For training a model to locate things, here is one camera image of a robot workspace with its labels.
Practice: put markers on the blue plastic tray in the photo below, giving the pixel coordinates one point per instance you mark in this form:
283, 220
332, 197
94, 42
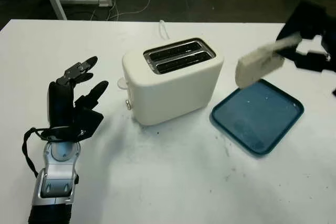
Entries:
257, 119

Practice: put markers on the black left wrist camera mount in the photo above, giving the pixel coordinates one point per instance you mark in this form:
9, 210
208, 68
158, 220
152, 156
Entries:
89, 123

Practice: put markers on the cream white two-slot toaster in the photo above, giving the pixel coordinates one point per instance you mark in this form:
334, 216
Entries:
173, 98

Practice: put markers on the silver toaster dial knob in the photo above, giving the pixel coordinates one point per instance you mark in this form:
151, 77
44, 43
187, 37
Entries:
128, 104

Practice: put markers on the white toaster lever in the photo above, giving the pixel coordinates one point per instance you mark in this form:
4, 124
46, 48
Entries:
121, 83

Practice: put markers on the beige bread slice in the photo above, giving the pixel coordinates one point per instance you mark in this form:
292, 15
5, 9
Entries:
252, 69

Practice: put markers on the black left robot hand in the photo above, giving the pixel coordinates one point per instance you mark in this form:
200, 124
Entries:
59, 103

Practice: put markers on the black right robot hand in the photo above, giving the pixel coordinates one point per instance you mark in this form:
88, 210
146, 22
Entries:
311, 16

